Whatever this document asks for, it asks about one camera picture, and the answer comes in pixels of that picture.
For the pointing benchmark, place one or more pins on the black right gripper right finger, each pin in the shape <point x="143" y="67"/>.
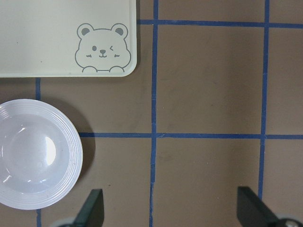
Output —
<point x="252" y="211"/>

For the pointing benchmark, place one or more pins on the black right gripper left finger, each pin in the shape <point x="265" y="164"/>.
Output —
<point x="92" y="212"/>

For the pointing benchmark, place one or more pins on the cream bear tray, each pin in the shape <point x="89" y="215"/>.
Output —
<point x="67" y="38"/>

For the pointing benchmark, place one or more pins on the white round plate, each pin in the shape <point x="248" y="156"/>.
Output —
<point x="40" y="154"/>

